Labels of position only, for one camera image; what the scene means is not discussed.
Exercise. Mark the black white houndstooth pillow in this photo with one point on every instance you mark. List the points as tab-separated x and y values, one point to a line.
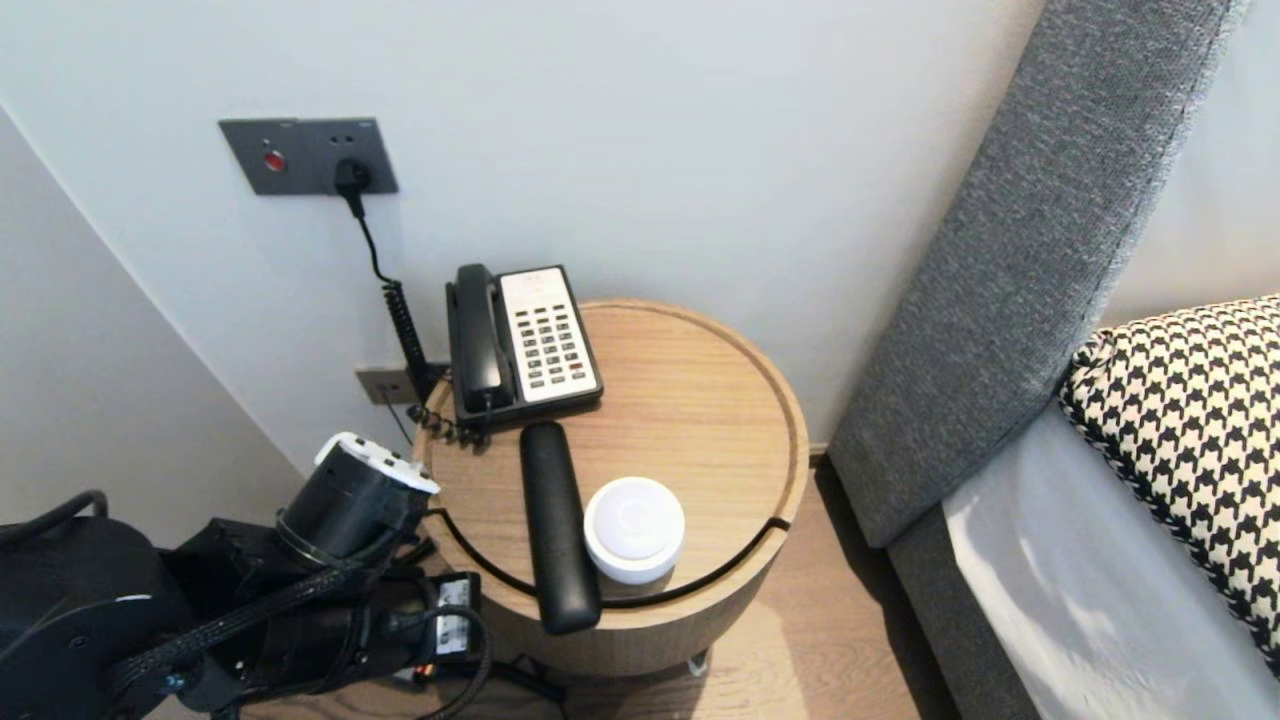
1190	420

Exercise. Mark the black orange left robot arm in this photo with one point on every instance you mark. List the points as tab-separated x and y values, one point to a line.
80	620

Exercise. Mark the round wooden bedside table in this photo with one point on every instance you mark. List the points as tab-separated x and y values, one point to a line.
700	400

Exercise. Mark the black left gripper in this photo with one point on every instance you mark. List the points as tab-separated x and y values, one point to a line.
455	620

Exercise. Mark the grey fabric bed base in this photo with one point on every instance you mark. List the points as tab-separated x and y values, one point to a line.
950	640

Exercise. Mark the white round puck device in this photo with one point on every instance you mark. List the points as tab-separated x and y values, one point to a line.
635	530

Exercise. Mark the black power plug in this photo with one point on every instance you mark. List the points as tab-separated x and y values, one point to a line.
352	180

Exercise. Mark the white bed sheet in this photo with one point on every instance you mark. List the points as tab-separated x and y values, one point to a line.
1080	600

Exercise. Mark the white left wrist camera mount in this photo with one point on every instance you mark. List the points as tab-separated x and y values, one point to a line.
370	455

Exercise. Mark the curved front wooden drawer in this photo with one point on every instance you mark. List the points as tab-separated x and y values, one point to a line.
650	640

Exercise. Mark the black telephone base white keypad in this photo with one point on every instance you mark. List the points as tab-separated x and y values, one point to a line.
550	340

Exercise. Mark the dark grey wall socket panel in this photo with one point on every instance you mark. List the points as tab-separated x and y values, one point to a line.
300	150

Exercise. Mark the long black rounded device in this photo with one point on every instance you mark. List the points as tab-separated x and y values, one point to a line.
555	530

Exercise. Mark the grey fabric headboard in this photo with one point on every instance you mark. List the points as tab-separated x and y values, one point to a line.
1000	300

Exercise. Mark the black telephone handset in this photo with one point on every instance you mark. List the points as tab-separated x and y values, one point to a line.
482	350

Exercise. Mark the beige low wall plate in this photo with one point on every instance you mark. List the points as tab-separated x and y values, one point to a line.
385	385

